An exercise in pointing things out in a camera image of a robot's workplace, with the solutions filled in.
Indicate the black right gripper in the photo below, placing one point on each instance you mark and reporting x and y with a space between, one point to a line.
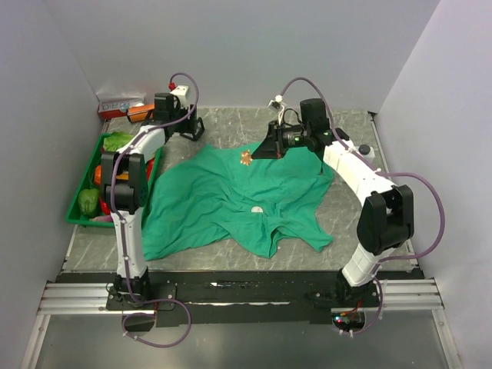
272 147

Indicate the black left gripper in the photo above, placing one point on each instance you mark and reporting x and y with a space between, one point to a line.
190 124

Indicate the gold brooch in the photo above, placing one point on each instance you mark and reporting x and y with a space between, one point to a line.
246 158

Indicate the green garment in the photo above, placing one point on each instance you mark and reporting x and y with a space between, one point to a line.
209 197

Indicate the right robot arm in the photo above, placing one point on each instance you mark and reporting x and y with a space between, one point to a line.
387 214

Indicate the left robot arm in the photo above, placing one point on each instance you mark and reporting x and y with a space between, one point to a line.
125 188

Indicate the red chili toy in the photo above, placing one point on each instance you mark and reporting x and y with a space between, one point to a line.
149 168

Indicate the orange cylindrical tool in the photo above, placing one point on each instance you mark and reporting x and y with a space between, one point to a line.
140 113

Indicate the red white box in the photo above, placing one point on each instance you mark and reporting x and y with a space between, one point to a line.
117 109

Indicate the green lettuce toy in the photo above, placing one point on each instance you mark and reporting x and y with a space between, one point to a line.
116 140

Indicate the white bottle grey cap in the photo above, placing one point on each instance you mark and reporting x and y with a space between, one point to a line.
367 152

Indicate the orange pepper toy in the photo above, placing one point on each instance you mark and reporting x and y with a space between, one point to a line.
97 175

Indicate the red pepper toy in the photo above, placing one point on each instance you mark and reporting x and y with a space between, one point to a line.
104 207

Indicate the green pepper toy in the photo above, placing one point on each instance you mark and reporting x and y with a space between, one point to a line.
88 202

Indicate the purple eggplant toy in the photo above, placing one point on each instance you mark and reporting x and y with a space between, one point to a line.
102 219

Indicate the green plastic tray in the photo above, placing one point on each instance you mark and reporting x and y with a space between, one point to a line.
74 215

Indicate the black wire stand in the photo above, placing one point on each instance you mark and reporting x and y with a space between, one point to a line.
193 130

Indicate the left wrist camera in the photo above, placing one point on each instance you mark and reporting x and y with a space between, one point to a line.
181 92

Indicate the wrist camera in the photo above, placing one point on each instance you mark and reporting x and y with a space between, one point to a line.
181 92
277 104

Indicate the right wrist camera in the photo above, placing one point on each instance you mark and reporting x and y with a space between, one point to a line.
277 104

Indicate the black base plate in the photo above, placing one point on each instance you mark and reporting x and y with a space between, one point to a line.
244 297

